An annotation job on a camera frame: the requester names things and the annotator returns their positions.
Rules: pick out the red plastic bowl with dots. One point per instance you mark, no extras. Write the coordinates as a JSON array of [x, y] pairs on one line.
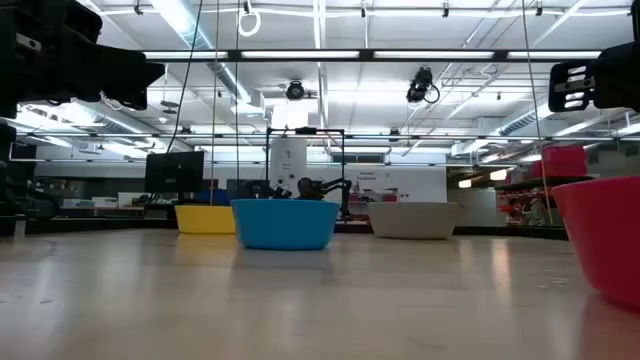
[[607, 235]]

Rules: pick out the blue plastic bowl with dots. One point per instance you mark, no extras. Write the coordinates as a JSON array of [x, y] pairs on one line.
[[285, 225]]

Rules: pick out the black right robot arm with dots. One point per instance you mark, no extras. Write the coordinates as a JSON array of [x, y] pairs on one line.
[[636, 20]]

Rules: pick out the black computer monitor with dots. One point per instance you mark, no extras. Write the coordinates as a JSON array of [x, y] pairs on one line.
[[174, 172]]

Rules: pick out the person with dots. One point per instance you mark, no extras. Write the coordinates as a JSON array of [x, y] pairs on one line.
[[306, 189]]

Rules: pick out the black storage shelf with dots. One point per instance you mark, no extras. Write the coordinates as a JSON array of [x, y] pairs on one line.
[[542, 182]]

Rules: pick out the background black robot arm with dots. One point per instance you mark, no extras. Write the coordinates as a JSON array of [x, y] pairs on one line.
[[334, 186]]

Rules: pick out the yellow plastic bowl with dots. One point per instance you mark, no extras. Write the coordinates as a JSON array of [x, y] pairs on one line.
[[202, 219]]

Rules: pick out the overhead light bar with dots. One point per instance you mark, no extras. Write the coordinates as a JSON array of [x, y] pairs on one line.
[[365, 55]]

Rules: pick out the round black ceiling camera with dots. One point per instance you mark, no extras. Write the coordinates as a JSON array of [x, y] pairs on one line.
[[295, 91]]

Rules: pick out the red storage bin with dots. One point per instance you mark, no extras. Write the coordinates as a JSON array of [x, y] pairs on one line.
[[564, 161]]

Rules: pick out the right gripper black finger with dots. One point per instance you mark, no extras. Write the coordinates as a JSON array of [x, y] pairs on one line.
[[559, 87]]

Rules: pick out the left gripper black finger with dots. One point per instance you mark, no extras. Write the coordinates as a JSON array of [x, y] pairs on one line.
[[130, 72]]

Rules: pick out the white round pillar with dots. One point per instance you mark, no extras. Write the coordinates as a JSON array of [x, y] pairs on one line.
[[288, 165]]

